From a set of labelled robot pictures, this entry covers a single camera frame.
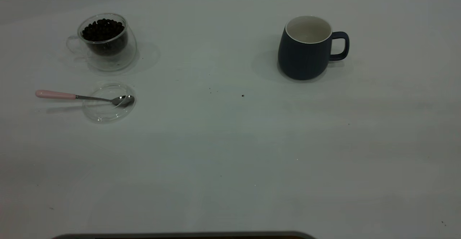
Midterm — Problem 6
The dark blue-grey ceramic mug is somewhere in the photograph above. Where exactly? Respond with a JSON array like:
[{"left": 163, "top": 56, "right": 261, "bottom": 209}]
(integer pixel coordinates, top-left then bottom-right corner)
[{"left": 277, "top": 16, "right": 350, "bottom": 81}]

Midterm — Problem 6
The pink handled metal spoon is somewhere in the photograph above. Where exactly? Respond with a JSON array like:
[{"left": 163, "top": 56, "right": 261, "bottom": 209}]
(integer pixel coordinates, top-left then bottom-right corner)
[{"left": 35, "top": 89, "right": 135, "bottom": 107}]

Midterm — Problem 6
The clear round glass lid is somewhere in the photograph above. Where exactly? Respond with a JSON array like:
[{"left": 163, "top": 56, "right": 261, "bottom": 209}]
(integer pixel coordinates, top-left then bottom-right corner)
[{"left": 82, "top": 83, "right": 136, "bottom": 124}]

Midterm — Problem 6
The dark coffee beans pile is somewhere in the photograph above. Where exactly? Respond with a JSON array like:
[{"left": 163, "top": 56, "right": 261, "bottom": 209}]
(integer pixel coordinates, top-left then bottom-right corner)
[{"left": 81, "top": 18, "right": 128, "bottom": 56}]

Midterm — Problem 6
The clear double-wall glass cup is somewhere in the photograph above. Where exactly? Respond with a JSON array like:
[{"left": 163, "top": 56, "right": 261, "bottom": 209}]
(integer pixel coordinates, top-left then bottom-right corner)
[{"left": 66, "top": 13, "right": 138, "bottom": 72}]

